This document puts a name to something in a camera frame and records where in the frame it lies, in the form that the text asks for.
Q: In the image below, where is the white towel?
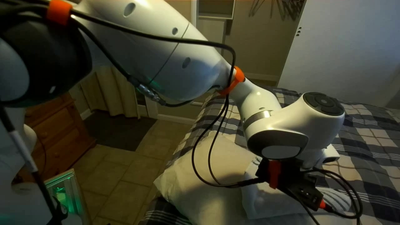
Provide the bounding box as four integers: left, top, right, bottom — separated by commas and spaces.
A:
242, 158, 353, 220

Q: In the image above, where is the plaid bed blanket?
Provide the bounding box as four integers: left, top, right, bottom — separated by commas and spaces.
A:
137, 86, 400, 225

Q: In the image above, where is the cream pillow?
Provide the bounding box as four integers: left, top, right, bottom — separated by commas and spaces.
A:
153, 134, 261, 225

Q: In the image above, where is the white door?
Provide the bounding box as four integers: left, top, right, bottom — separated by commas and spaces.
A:
277, 0, 400, 107

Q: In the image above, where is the dark floor rug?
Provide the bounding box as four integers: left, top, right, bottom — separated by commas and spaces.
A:
84, 109, 158, 152

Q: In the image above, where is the beige curtain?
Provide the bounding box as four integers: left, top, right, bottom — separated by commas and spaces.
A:
80, 65, 140, 119

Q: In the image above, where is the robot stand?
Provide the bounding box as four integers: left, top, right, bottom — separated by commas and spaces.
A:
44, 169, 92, 225

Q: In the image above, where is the wooden dresser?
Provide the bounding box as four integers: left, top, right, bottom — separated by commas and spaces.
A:
17, 92, 97, 185

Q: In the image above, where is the dark wall decoration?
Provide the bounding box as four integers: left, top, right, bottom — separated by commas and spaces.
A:
248, 0, 306, 22

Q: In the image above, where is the wall shelf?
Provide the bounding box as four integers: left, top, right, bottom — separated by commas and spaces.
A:
196, 0, 236, 21

